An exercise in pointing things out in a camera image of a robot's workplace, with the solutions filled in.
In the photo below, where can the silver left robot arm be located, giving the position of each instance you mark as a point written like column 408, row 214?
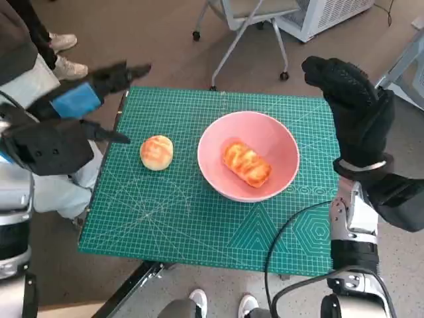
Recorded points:
column 13, row 198

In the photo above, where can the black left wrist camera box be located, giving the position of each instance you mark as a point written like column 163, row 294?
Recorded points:
column 49, row 149

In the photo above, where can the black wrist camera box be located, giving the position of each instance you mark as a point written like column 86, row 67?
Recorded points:
column 49, row 149
column 397, row 198

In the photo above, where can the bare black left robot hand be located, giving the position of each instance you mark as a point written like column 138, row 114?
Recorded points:
column 76, row 99

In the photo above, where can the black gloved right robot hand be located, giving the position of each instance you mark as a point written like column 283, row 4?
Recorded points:
column 364, row 119

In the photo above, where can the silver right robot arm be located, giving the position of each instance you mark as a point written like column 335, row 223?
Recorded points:
column 357, row 218

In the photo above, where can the green cutting mat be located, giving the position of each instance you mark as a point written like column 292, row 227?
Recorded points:
column 182, row 225

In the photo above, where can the white mesh chair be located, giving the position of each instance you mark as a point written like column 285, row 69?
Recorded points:
column 414, row 76

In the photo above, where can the person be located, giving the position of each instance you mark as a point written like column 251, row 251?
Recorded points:
column 20, row 39
column 69, row 71
column 198, row 296

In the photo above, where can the black metal table rail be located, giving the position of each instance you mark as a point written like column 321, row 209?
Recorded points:
column 132, row 288

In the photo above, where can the round toy bread bun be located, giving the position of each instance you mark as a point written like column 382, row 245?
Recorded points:
column 155, row 152

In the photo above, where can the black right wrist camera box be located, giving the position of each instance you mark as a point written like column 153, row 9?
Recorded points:
column 397, row 198

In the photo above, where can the long twisted toy bread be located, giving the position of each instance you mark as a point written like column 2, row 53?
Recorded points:
column 246, row 164

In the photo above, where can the pink bowl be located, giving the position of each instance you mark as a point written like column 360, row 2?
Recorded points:
column 212, row 159

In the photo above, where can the white vented appliance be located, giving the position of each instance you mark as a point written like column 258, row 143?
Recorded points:
column 331, row 16

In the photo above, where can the grey office chair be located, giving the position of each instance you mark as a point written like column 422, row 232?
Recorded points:
column 251, row 16

